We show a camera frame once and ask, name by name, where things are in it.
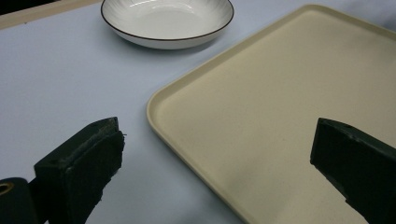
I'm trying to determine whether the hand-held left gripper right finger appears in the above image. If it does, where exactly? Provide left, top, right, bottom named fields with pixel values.
left=309, top=117, right=396, bottom=224

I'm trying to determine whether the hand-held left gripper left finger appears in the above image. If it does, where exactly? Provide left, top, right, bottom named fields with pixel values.
left=33, top=116, right=126, bottom=224

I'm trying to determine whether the white bowl with dark rim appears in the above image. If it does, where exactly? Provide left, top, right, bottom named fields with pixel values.
left=100, top=0, right=235, bottom=50

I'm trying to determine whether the beige plastic tray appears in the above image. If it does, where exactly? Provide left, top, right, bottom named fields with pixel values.
left=146, top=3, right=396, bottom=224

